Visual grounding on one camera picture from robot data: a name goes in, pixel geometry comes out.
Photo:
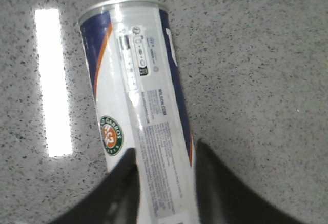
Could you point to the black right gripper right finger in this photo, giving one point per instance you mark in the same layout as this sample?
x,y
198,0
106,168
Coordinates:
x,y
223,198

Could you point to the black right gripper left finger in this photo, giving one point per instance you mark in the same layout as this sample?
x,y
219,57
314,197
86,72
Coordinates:
x,y
115,200

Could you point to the white blue tennis ball can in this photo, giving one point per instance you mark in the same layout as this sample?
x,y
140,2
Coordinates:
x,y
140,104

